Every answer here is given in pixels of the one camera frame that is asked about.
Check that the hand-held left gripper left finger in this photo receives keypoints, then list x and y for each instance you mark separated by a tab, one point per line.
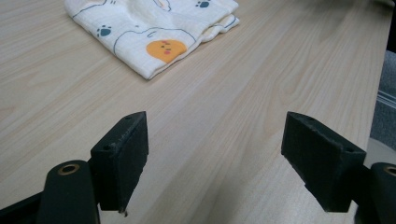
120	161

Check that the white printed cloth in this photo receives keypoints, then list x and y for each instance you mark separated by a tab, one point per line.
149	28

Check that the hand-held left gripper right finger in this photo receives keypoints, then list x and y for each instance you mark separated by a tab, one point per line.
323	168

